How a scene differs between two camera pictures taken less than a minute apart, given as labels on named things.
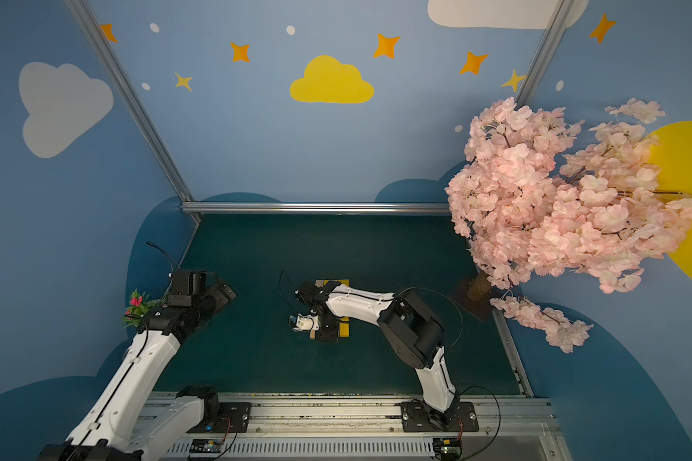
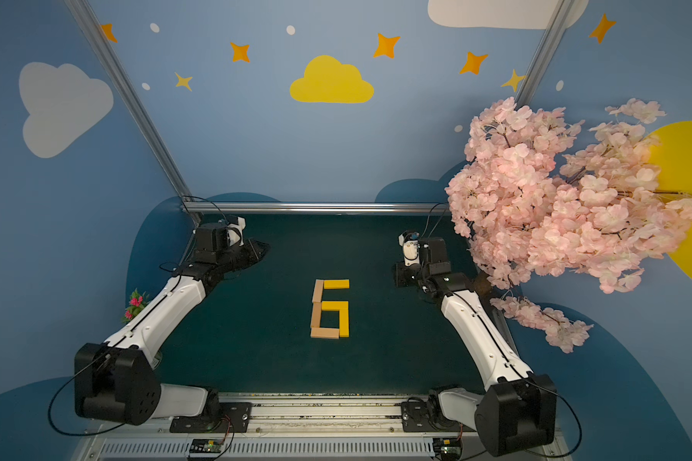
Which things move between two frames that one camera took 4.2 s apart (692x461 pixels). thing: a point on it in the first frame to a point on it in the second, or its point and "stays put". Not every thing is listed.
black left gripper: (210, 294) to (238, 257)
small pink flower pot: (138, 306) stays put
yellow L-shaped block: (344, 327) stays put
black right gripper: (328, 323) to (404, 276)
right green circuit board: (448, 448) stays put
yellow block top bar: (342, 281) stays put
